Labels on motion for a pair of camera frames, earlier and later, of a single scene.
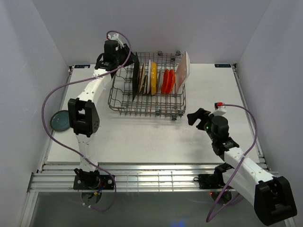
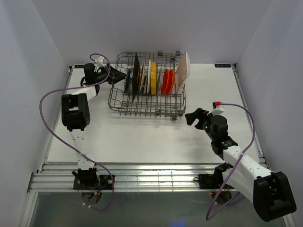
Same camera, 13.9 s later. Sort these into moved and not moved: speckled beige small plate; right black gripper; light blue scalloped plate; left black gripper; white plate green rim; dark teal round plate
Moved: left black gripper; dark teal round plate
Not moved: right black gripper; speckled beige small plate; white plate green rim; light blue scalloped plate
